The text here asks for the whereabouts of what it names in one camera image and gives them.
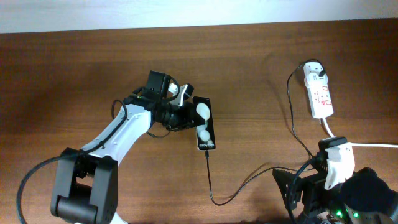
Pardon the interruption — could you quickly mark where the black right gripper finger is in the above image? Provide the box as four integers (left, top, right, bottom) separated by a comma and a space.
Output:
318, 136, 348, 161
272, 169, 303, 210

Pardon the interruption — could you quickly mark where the black USB charging cable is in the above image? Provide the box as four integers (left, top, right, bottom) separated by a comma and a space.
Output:
205, 58, 326, 207

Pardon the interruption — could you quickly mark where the white power strip cord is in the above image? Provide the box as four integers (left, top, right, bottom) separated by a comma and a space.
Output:
321, 117, 398, 149

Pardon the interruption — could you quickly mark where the white power strip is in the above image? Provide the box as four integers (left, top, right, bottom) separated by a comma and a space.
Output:
303, 62, 335, 119

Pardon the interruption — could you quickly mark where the white USB charger plug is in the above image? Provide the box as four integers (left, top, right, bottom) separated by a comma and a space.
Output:
303, 62, 328, 88

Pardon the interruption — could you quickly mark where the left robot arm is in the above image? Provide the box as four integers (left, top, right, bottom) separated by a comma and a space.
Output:
50, 71, 211, 223

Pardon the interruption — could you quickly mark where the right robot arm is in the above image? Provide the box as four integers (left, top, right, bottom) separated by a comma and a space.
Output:
272, 136, 397, 223

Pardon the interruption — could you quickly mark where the black smartphone with lit screen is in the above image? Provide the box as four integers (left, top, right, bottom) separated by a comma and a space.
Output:
193, 96, 216, 151

